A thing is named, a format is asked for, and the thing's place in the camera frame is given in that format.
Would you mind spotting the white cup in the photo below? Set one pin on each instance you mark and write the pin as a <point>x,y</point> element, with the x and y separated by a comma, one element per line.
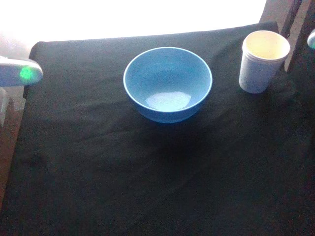
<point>253,73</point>

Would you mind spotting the light blue bowl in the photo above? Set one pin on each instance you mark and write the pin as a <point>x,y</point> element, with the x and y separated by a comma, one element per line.
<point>167,73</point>

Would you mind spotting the black table cloth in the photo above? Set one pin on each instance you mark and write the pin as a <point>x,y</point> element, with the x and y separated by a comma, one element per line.
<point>157,172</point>

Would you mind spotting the dark vertical post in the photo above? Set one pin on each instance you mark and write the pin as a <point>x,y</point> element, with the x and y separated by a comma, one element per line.
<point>304,19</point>

